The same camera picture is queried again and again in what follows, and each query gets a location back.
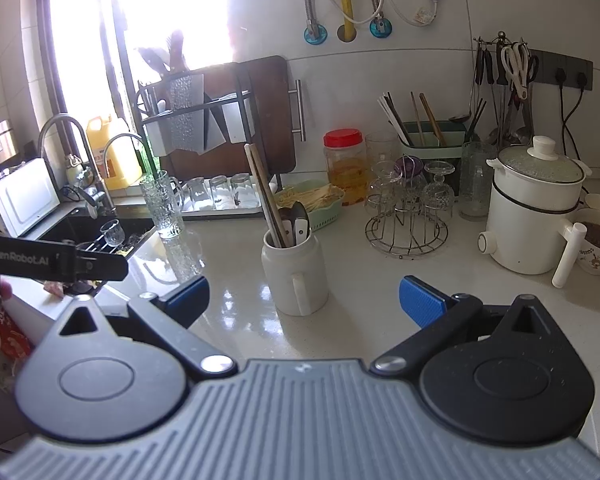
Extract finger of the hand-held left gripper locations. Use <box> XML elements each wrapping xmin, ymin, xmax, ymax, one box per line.
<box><xmin>76</xmin><ymin>255</ymin><xmax>130</xmax><ymax>283</ymax></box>

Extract tall curved metal faucet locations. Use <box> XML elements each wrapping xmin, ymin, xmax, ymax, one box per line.
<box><xmin>37</xmin><ymin>114</ymin><xmax>116</xmax><ymax>216</ymax></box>

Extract black wall socket strip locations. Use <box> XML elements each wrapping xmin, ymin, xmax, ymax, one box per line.
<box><xmin>527</xmin><ymin>49</ymin><xmax>594</xmax><ymax>92</ymax></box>

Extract inverted drinking glass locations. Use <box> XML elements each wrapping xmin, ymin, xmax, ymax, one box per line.
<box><xmin>209</xmin><ymin>175</ymin><xmax>232</xmax><ymax>209</ymax></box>
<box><xmin>230</xmin><ymin>172</ymin><xmax>253</xmax><ymax>207</ymax></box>
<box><xmin>185</xmin><ymin>176</ymin><xmax>211</xmax><ymax>211</ymax></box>

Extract green plastic basket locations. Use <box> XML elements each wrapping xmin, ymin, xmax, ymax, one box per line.
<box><xmin>272</xmin><ymin>180</ymin><xmax>346</xmax><ymax>233</ymax></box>

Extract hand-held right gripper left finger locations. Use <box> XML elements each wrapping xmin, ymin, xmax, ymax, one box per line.
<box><xmin>55</xmin><ymin>276</ymin><xmax>238</xmax><ymax>382</ymax></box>

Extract grey square plate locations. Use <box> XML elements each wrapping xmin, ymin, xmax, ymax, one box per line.
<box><xmin>202</xmin><ymin>92</ymin><xmax>228</xmax><ymax>151</ymax></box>

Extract wooden handled knife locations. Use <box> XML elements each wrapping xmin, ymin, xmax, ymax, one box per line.
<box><xmin>167</xmin><ymin>30</ymin><xmax>188</xmax><ymax>73</ymax></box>

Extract yellow oil jug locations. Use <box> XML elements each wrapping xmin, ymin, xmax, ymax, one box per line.
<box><xmin>86</xmin><ymin>115</ymin><xmax>143</xmax><ymax>191</ymax></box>

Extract textured glass plate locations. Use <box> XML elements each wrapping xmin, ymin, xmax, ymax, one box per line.
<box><xmin>167</xmin><ymin>72</ymin><xmax>206</xmax><ymax>153</ymax></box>

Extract light wooden chopstick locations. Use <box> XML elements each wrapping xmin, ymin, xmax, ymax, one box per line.
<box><xmin>251</xmin><ymin>144</ymin><xmax>288</xmax><ymax>248</ymax></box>

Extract black power cable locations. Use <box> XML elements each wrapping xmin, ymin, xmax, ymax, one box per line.
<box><xmin>556</xmin><ymin>77</ymin><xmax>571</xmax><ymax>161</ymax></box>
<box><xmin>562</xmin><ymin>80</ymin><xmax>590</xmax><ymax>161</ymax></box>

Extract black kitchen sink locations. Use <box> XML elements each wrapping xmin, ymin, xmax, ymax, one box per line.
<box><xmin>35</xmin><ymin>205</ymin><xmax>158</xmax><ymax>291</ymax></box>

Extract clear stemmed glass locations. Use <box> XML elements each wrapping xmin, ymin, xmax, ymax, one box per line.
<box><xmin>422</xmin><ymin>161</ymin><xmax>456</xmax><ymax>221</ymax></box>
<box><xmin>367</xmin><ymin>162</ymin><xmax>398</xmax><ymax>211</ymax></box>

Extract textured glass pitcher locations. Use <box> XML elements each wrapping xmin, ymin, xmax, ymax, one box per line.
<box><xmin>459</xmin><ymin>141</ymin><xmax>498</xmax><ymax>222</ymax></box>

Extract green cutlery holder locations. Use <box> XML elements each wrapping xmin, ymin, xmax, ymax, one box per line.
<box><xmin>399</xmin><ymin>120</ymin><xmax>467</xmax><ymax>161</ymax></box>

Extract wire cup rack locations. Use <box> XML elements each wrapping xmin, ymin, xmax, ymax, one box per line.
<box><xmin>365</xmin><ymin>160</ymin><xmax>451</xmax><ymax>260</ymax></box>

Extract small glass goblet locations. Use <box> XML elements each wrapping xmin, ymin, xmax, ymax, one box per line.
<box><xmin>99</xmin><ymin>219</ymin><xmax>126</xmax><ymax>248</ymax></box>

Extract bundle of pale dried strands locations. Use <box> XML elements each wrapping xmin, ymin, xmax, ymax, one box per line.
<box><xmin>277</xmin><ymin>184</ymin><xmax>345</xmax><ymax>211</ymax></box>

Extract dark window frame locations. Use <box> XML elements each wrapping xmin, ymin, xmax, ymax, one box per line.
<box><xmin>35</xmin><ymin>0</ymin><xmax>146</xmax><ymax>136</ymax></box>

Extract purple glass cup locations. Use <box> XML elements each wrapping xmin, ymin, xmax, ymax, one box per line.
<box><xmin>395</xmin><ymin>156</ymin><xmax>427</xmax><ymax>186</ymax></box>

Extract brown wooden cutting board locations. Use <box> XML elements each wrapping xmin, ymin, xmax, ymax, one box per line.
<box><xmin>160</xmin><ymin>55</ymin><xmax>307</xmax><ymax>181</ymax></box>

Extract red lid plastic jar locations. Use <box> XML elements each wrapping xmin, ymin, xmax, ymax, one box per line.
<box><xmin>323</xmin><ymin>129</ymin><xmax>368</xmax><ymax>207</ymax></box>

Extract black metal dish rack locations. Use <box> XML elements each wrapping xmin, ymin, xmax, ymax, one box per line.
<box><xmin>137</xmin><ymin>60</ymin><xmax>283</xmax><ymax>188</ymax></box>

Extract short curved metal faucet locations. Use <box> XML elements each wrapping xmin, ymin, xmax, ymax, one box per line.
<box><xmin>102</xmin><ymin>132</ymin><xmax>153</xmax><ymax>181</ymax></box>

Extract white electric cooking pot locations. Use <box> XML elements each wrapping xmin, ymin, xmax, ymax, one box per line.
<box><xmin>477</xmin><ymin>135</ymin><xmax>593</xmax><ymax>288</ymax></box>

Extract floral ceramic bowl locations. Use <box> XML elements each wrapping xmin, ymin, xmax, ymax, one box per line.
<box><xmin>572</xmin><ymin>207</ymin><xmax>600</xmax><ymax>276</ymax></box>

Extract tall clear glass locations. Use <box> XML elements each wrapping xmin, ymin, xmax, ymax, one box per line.
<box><xmin>364</xmin><ymin>131</ymin><xmax>398</xmax><ymax>196</ymax></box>

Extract white ceramic mug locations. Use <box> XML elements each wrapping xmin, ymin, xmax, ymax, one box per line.
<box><xmin>261</xmin><ymin>227</ymin><xmax>329</xmax><ymax>317</ymax></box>

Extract white drip tray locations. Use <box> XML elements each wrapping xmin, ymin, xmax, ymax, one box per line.
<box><xmin>180</xmin><ymin>180</ymin><xmax>263</xmax><ymax>218</ymax></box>

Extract white handled scissors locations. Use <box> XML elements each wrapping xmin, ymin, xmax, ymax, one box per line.
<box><xmin>500</xmin><ymin>42</ymin><xmax>531</xmax><ymax>98</ymax></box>

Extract bunch of mixed chopsticks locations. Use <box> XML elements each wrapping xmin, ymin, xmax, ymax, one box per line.
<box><xmin>377</xmin><ymin>91</ymin><xmax>448</xmax><ymax>146</ymax></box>

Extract white box appliance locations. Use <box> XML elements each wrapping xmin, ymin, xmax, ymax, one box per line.
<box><xmin>0</xmin><ymin>158</ymin><xmax>62</xmax><ymax>238</ymax></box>

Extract textured glass mug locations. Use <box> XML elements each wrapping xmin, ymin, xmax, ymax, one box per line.
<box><xmin>139</xmin><ymin>170</ymin><xmax>186</xmax><ymax>240</ymax></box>

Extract bunch of hanging metal utensils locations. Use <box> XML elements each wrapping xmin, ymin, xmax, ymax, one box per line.
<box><xmin>467</xmin><ymin>42</ymin><xmax>538</xmax><ymax>146</ymax></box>

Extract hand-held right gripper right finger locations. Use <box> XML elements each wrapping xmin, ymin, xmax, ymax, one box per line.
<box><xmin>370</xmin><ymin>275</ymin><xmax>556</xmax><ymax>378</ymax></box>

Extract red patterned cloth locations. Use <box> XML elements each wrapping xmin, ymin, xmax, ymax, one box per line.
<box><xmin>0</xmin><ymin>310</ymin><xmax>33</xmax><ymax>361</ymax></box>

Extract white square plate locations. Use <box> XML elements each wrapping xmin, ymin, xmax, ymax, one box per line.
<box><xmin>145</xmin><ymin>110</ymin><xmax>173</xmax><ymax>156</ymax></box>
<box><xmin>223</xmin><ymin>92</ymin><xmax>258</xmax><ymax>143</ymax></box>

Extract yellow pipe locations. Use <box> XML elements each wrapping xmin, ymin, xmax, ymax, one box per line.
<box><xmin>330</xmin><ymin>0</ymin><xmax>356</xmax><ymax>41</ymax></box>

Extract large metal spoon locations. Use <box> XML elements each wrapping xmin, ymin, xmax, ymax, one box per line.
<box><xmin>289</xmin><ymin>201</ymin><xmax>311</xmax><ymax>248</ymax></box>

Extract green bottle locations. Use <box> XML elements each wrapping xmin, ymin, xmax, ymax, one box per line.
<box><xmin>139</xmin><ymin>142</ymin><xmax>160</xmax><ymax>176</ymax></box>

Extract dark kitchen utensil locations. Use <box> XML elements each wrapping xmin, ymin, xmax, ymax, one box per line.
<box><xmin>137</xmin><ymin>45</ymin><xmax>171</xmax><ymax>78</ymax></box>

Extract metal wall hook rack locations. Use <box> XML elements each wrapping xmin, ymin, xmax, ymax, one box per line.
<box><xmin>472</xmin><ymin>31</ymin><xmax>531</xmax><ymax>51</ymax></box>

